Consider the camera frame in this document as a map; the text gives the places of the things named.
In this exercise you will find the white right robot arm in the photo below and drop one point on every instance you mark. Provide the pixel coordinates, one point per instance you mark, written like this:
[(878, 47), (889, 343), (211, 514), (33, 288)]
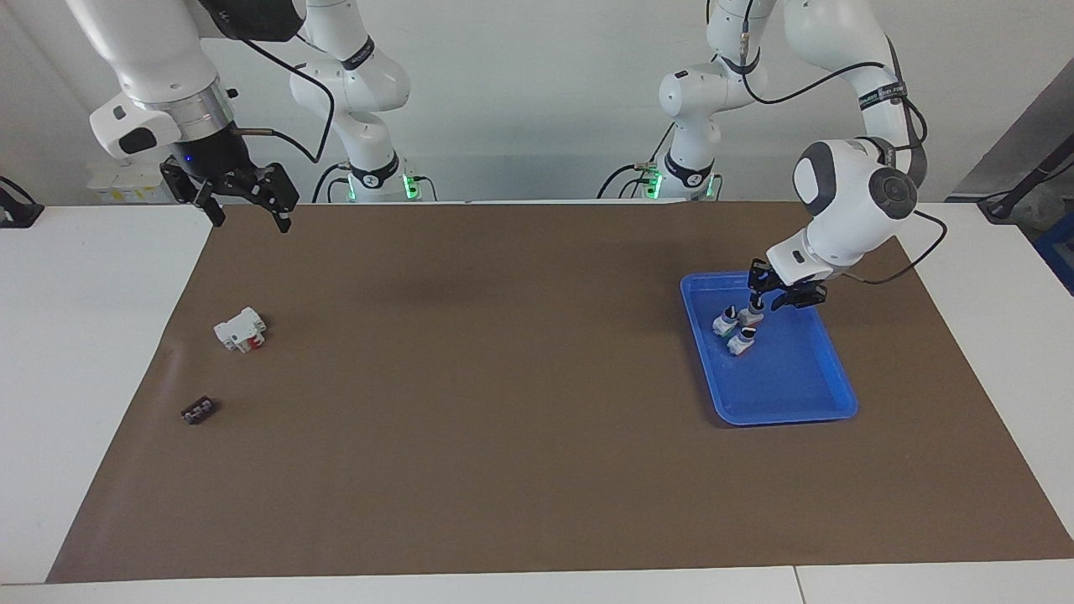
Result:
[(151, 59)]

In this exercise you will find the white cardboard box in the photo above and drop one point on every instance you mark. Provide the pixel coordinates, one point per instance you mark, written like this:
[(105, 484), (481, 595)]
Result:
[(117, 186)]

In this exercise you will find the small white grey part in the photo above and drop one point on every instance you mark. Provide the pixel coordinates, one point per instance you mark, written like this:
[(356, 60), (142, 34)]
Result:
[(752, 319)]

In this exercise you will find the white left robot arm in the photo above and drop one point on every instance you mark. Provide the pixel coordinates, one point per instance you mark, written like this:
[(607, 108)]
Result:
[(847, 193)]

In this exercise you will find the brown paper table mat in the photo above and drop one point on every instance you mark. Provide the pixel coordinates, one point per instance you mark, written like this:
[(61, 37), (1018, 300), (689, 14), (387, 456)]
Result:
[(537, 470)]

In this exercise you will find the white selector switch black knob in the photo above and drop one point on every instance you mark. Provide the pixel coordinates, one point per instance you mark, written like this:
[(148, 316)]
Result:
[(742, 344), (723, 323)]

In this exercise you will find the blue plastic tray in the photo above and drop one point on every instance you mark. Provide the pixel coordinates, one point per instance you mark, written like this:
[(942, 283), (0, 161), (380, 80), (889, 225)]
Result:
[(780, 382)]

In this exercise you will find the blue crate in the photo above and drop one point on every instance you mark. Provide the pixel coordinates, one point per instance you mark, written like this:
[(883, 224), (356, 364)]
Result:
[(1059, 252)]

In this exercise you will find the black stand pole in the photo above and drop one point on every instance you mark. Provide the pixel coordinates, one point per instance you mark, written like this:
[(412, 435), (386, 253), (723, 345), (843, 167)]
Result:
[(1028, 180)]

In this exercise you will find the small dark terminal block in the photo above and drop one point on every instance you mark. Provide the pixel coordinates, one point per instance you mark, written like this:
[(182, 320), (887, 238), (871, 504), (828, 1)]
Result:
[(199, 410)]

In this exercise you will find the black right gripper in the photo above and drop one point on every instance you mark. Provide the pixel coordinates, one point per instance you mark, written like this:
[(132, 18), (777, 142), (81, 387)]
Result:
[(214, 164)]

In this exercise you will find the black desk mount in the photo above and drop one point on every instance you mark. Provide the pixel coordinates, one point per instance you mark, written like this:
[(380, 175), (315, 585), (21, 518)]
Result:
[(17, 211)]

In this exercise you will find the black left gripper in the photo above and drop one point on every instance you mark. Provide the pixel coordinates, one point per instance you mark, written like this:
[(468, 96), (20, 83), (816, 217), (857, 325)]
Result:
[(784, 292)]

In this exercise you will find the white circuit breaker red lever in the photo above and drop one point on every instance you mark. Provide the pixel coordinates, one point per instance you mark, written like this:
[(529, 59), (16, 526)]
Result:
[(239, 330)]

